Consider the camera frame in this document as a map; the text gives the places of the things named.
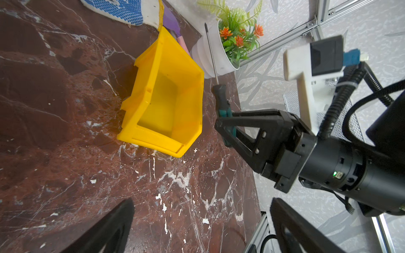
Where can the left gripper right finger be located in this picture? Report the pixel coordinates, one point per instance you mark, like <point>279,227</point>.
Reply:
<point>295,234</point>

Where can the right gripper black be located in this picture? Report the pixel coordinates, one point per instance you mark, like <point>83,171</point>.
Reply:
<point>274,143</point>

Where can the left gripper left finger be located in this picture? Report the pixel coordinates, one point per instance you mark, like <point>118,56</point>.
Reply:
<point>110,234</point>

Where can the green black screwdriver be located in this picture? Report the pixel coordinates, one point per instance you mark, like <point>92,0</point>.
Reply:
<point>219,90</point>

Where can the yellow plastic bin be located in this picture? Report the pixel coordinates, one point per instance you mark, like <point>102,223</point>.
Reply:
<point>164,111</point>

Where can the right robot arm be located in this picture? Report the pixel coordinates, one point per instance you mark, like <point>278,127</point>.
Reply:
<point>372,179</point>

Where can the white pot with flowers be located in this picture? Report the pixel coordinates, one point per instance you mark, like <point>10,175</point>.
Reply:
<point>229,40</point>

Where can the purple pink toy trowel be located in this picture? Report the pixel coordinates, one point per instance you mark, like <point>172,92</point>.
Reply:
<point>171,23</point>

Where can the blue white work glove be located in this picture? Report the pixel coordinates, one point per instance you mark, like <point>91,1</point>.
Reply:
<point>130,12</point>

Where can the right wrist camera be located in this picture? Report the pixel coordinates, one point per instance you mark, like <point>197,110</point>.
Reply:
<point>312,66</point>

